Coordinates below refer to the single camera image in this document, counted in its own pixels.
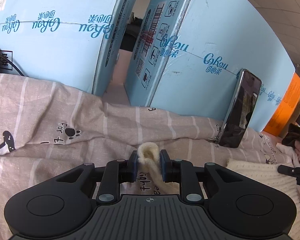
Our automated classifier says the cream knitted sweater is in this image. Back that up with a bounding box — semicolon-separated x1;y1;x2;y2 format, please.
138;142;300;239

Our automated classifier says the white folded garment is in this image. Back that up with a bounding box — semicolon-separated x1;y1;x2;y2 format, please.
276;141;300;167

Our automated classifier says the orange cardboard box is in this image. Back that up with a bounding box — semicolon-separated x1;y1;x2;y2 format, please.
264;73;300;137

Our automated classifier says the black smartphone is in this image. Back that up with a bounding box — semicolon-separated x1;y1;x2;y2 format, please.
217;69;262;148

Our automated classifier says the large light blue carton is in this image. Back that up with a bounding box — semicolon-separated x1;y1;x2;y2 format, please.
125;0;295;132

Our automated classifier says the small light blue carton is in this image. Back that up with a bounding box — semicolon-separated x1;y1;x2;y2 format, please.
0;0;136;96

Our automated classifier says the black cable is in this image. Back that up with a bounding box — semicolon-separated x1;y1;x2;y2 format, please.
0;49;26;77

